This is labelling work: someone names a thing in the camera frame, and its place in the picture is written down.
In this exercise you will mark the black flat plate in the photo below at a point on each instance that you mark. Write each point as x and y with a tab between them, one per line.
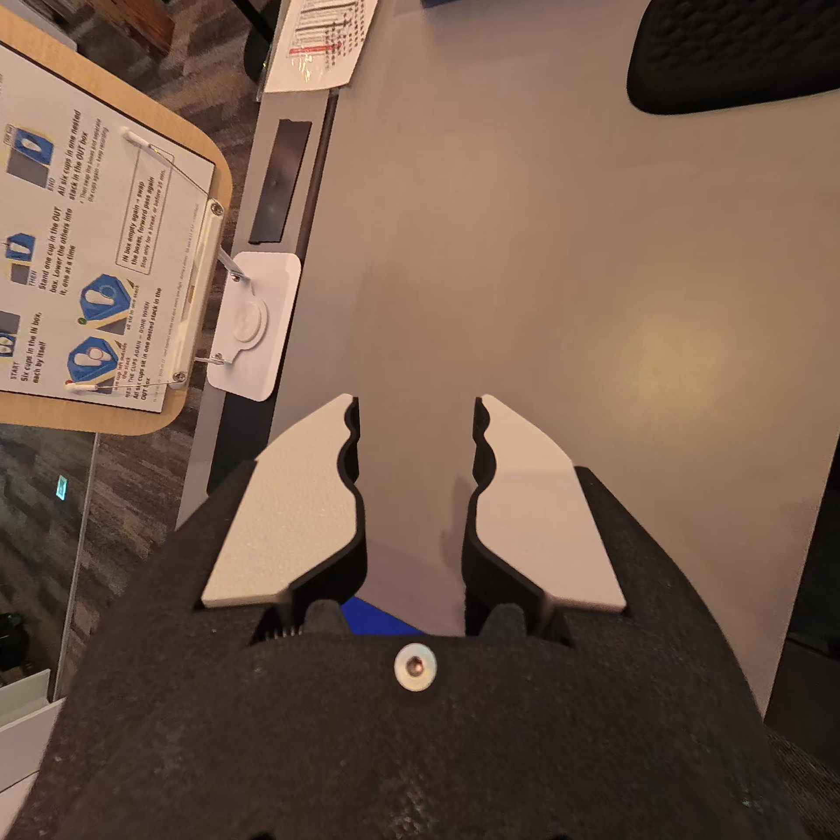
282	184

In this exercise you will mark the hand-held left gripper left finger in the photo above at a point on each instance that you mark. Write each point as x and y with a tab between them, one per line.
289	525

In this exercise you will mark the black round stand base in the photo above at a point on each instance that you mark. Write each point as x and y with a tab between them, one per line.
257	56

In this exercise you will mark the laminated instruction sheet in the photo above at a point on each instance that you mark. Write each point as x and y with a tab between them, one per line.
315	39

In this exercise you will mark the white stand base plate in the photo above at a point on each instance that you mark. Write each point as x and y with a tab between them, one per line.
275	289

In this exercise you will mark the brown wooden cabinet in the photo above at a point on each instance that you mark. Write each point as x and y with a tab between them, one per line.
151	26

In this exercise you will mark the instruction sheet on stand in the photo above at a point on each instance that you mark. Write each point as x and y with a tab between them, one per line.
197	295

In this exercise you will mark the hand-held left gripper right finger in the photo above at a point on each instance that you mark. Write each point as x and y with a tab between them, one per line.
544	525

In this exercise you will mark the instruction board on wood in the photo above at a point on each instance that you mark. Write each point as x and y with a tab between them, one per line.
65	415

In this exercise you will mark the black quilted mouse pad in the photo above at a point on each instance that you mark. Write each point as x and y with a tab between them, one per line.
735	52

